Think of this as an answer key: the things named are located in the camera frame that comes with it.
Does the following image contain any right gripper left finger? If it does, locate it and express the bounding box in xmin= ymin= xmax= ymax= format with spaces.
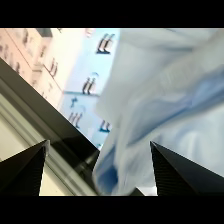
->
xmin=0 ymin=139 xmax=51 ymax=197

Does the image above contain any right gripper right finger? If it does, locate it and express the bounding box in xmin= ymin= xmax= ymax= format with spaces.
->
xmin=149 ymin=140 xmax=224 ymax=197

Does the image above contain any light blue shirt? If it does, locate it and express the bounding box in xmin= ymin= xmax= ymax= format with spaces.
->
xmin=92 ymin=28 xmax=224 ymax=197

